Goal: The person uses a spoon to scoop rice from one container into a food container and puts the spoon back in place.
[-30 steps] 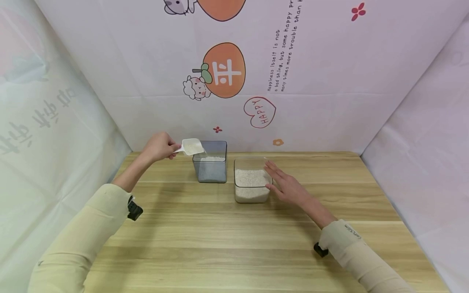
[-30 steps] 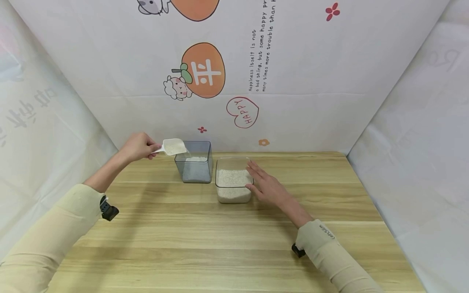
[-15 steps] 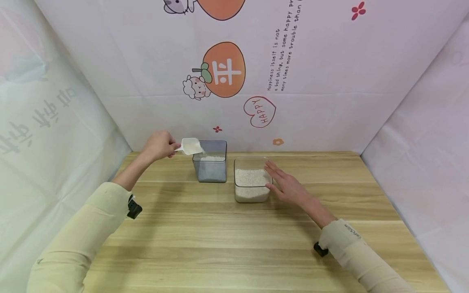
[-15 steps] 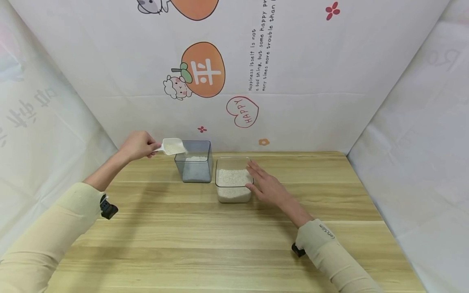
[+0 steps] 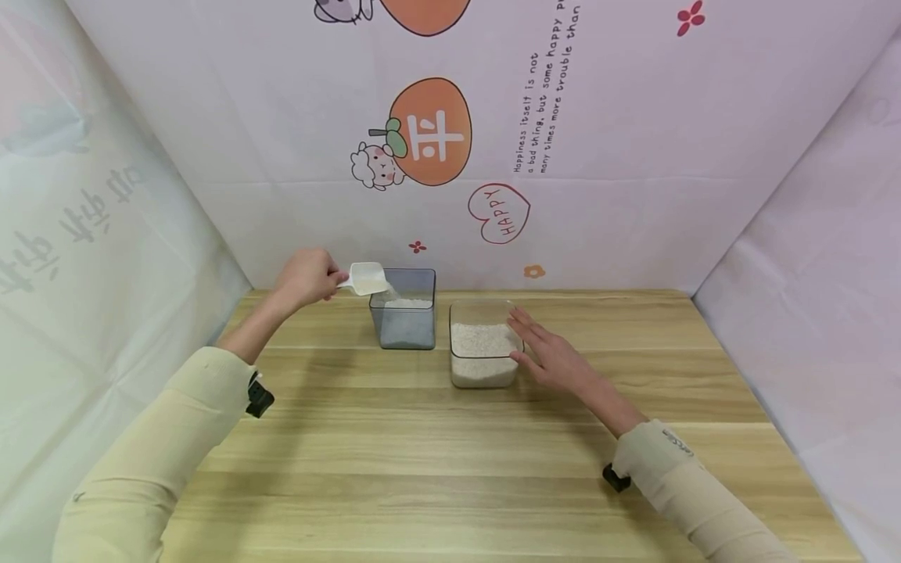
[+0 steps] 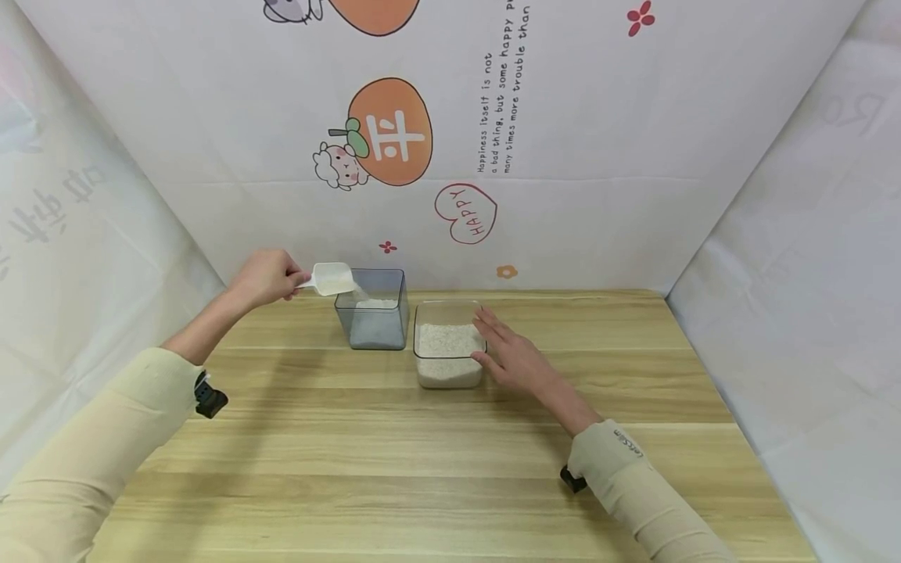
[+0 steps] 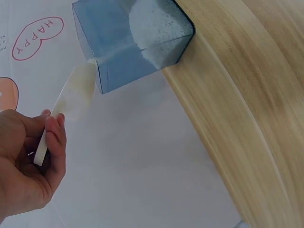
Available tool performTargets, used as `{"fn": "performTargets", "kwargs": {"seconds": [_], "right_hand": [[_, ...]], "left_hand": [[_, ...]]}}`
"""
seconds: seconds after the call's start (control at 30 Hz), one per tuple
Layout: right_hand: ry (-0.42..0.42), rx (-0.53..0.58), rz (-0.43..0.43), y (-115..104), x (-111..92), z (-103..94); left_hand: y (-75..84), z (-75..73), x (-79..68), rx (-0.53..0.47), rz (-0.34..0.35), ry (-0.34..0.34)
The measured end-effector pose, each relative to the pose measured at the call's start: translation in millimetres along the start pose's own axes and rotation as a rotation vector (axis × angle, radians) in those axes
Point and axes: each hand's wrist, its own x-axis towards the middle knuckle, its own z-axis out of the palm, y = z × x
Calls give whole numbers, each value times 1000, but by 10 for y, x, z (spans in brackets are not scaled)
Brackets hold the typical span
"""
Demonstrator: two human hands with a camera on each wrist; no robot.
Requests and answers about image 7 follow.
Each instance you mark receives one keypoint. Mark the blue transparent plastic container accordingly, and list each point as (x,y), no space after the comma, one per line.
(107,35)

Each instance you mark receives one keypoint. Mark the white plastic scoop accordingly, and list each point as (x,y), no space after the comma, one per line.
(71,95)

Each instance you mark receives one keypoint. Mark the person's left hand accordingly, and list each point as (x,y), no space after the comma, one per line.
(16,180)

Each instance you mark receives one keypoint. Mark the person's left thumb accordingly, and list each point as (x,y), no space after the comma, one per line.
(23,126)

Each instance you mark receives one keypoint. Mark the white powder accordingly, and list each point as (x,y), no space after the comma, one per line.
(156,26)

